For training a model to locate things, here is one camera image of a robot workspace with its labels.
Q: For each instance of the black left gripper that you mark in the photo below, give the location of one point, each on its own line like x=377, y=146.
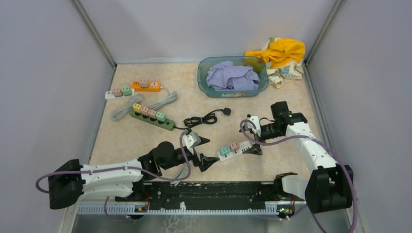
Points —
x=205, y=162

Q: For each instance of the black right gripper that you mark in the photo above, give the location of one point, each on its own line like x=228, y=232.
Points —
x=255, y=149

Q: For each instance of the pink usb charger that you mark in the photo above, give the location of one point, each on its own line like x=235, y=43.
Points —
x=144, y=111
x=234, y=146
x=152, y=113

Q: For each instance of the teal usb charger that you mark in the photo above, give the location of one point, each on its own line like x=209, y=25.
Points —
x=224, y=151

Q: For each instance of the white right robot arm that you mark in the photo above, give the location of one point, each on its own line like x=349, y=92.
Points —
x=330, y=185

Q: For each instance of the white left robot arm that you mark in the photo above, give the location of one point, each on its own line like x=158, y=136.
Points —
x=73, y=181

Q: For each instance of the green power strip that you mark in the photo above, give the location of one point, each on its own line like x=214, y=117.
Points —
x=166, y=124

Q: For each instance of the light green usb charger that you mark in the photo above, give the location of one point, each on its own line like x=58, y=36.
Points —
x=161, y=118

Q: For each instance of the purple cloth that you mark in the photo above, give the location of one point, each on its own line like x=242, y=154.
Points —
x=225, y=76

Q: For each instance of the yellow usb charger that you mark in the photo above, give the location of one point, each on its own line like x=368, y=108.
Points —
x=137, y=108

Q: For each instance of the teal plastic basin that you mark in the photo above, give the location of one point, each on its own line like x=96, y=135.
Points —
x=257, y=64

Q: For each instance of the orange power strip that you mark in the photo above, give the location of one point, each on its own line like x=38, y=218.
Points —
x=154, y=86

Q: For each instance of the white patterned cloth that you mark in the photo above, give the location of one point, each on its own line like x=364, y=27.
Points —
x=291, y=71

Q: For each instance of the green charger on white strip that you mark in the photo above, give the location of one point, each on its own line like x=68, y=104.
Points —
x=126, y=91

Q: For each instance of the yellow cloth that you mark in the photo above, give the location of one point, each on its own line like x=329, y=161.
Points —
x=280, y=52

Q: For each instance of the pink charger on white strip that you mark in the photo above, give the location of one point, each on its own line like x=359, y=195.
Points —
x=117, y=92

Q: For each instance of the small white power strip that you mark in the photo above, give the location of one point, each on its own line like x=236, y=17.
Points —
x=109, y=96

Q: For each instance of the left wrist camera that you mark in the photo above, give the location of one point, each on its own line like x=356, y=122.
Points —
x=191, y=140

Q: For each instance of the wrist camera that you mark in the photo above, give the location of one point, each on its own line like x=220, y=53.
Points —
x=191, y=140
x=253, y=125

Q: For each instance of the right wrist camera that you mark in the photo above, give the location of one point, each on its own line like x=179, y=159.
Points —
x=253, y=125

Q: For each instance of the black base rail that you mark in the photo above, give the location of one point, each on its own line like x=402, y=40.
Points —
x=214, y=196

